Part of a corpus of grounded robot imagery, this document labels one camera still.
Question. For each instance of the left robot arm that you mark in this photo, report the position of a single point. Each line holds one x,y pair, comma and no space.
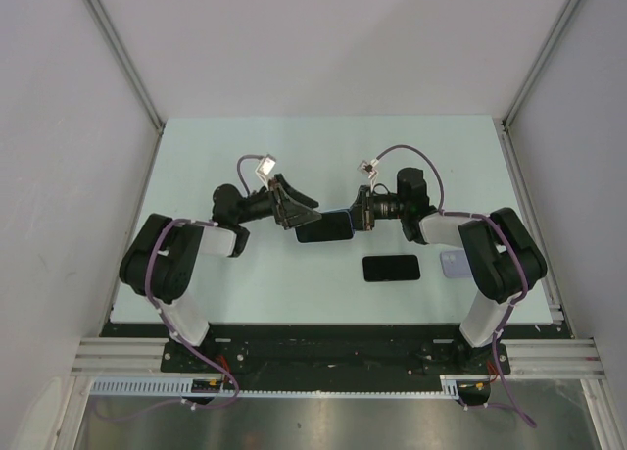
161,259

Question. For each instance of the aluminium front rail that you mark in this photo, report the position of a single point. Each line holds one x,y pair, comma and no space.
529,359

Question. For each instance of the left aluminium frame post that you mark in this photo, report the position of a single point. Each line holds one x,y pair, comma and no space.
112,38

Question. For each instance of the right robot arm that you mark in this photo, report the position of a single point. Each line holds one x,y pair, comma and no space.
504,259

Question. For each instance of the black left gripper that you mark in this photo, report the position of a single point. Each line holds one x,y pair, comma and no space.
287,213

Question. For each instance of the lilac phone case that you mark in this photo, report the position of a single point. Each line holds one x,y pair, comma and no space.
455,264

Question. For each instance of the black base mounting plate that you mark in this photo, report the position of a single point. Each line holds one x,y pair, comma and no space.
337,358

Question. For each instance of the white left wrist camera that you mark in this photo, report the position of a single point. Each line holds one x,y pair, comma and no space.
264,169

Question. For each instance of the right aluminium frame post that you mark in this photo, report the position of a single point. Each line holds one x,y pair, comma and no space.
558,30

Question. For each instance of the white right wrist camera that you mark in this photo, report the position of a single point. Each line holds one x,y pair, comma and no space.
370,170

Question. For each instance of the aluminium frame post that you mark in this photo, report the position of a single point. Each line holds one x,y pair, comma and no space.
112,38
558,30

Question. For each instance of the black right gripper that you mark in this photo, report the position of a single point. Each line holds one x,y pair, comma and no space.
362,218

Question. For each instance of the phone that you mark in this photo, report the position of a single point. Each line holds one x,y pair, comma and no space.
332,226
390,268

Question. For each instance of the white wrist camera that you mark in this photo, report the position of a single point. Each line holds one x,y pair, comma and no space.
370,170
264,169

